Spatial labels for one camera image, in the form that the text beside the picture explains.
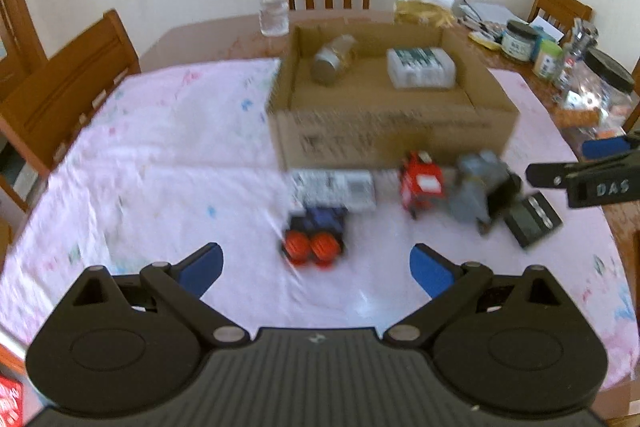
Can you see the white printed packet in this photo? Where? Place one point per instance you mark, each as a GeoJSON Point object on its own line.
{"type": "Point", "coordinates": [332, 189]}

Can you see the grey toy robot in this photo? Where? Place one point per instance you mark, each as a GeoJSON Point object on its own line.
{"type": "Point", "coordinates": [470, 197]}

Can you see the glass pen holder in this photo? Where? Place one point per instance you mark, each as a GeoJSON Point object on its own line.
{"type": "Point", "coordinates": [580, 42]}

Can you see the black-lid glass jar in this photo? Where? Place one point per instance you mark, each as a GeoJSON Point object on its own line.
{"type": "Point", "coordinates": [520, 44]}

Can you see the large black-lid clear jar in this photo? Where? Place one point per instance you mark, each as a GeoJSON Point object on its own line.
{"type": "Point", "coordinates": [600, 82]}

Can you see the stack of papers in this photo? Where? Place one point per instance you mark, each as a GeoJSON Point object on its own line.
{"type": "Point", "coordinates": [492, 12]}

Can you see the red packet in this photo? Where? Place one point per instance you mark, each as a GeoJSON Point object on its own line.
{"type": "Point", "coordinates": [10, 402]}

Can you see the orange snack packet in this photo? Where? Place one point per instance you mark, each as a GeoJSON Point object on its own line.
{"type": "Point", "coordinates": [577, 117]}

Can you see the black silver-clip tool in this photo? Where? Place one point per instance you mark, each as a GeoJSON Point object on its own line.
{"type": "Point", "coordinates": [530, 224]}

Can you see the green-lid jar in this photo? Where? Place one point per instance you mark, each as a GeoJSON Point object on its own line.
{"type": "Point", "coordinates": [547, 62]}

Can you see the blue orange-wheeled toy truck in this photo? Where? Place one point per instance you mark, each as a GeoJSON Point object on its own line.
{"type": "Point", "coordinates": [320, 222]}

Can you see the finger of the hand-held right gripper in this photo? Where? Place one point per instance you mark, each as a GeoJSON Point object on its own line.
{"type": "Point", "coordinates": [605, 148]}
{"type": "Point", "coordinates": [600, 187]}

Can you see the red toy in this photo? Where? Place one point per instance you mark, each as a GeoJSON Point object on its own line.
{"type": "Point", "coordinates": [422, 187]}

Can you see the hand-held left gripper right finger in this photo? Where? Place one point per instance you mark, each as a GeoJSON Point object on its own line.
{"type": "Point", "coordinates": [430, 269]}

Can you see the yellow flat item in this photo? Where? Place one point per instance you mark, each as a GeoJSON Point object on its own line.
{"type": "Point", "coordinates": [484, 41]}

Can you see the pink printed tablecloth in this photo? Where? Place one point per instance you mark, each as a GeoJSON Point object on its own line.
{"type": "Point", "coordinates": [150, 157]}

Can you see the cardboard box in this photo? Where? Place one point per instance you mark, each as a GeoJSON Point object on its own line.
{"type": "Point", "coordinates": [390, 142]}

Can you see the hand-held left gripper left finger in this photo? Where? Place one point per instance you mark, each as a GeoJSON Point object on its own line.
{"type": "Point", "coordinates": [202, 267]}

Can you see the black rounded object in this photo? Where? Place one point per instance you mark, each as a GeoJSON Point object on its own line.
{"type": "Point", "coordinates": [511, 192]}

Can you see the clear green-label plastic box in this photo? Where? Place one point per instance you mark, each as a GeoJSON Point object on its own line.
{"type": "Point", "coordinates": [420, 67]}

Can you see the small clear jar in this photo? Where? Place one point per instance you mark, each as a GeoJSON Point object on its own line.
{"type": "Point", "coordinates": [332, 62]}

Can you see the white envelope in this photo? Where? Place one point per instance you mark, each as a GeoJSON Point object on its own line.
{"type": "Point", "coordinates": [545, 26]}

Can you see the gold tissue pack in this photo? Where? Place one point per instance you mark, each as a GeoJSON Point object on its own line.
{"type": "Point", "coordinates": [422, 9]}

